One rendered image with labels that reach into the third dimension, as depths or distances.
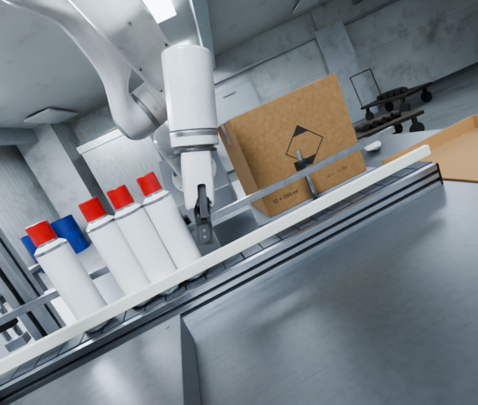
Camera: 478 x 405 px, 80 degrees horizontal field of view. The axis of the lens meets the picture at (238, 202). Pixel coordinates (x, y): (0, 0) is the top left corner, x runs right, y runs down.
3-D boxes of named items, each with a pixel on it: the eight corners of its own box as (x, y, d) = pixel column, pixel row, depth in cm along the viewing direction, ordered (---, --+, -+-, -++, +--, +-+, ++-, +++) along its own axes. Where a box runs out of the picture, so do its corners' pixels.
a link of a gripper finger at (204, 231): (192, 210, 52) (196, 245, 53) (194, 213, 49) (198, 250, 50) (210, 207, 53) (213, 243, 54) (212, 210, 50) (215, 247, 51)
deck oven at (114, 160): (189, 191, 830) (155, 120, 780) (184, 202, 704) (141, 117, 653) (137, 214, 838) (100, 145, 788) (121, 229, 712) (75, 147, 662)
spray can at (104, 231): (128, 312, 50) (65, 210, 46) (135, 297, 55) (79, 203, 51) (155, 300, 50) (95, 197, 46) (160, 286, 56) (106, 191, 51)
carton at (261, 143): (270, 218, 75) (227, 119, 68) (248, 202, 98) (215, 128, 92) (367, 169, 78) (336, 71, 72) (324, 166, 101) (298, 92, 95)
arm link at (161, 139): (153, 147, 103) (112, 96, 82) (190, 114, 106) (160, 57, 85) (172, 164, 97) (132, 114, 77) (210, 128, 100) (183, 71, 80)
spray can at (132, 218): (157, 300, 50) (96, 196, 45) (157, 288, 55) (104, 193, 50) (184, 286, 51) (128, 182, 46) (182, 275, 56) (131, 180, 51)
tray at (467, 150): (492, 183, 50) (488, 161, 49) (386, 174, 75) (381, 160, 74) (614, 116, 54) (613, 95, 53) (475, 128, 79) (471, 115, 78)
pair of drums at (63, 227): (36, 277, 596) (12, 241, 576) (69, 252, 715) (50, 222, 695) (66, 264, 590) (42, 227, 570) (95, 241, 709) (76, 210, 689)
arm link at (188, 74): (173, 135, 55) (165, 131, 46) (165, 61, 52) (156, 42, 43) (217, 132, 55) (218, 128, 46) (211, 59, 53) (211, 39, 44)
